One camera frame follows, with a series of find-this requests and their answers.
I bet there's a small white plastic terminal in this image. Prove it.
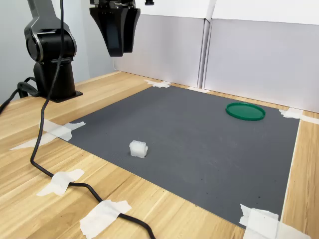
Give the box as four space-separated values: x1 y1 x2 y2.
129 140 149 159

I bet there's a round green lid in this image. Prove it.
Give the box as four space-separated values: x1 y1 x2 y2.
225 102 267 122

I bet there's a white partition box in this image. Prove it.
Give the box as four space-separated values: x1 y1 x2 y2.
201 17 319 115
112 13 208 88

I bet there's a white tape piece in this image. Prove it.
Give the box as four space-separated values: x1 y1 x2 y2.
278 108 319 124
79 200 133 239
9 119 86 151
36 168 85 197
238 203 313 239
144 79 172 89

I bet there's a dark grey mat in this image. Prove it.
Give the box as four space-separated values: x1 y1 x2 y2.
66 85 300 229

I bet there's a black arm base cable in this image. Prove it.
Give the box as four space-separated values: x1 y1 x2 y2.
0 76 42 116

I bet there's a black camera cable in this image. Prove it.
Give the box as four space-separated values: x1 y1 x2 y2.
29 0 157 239

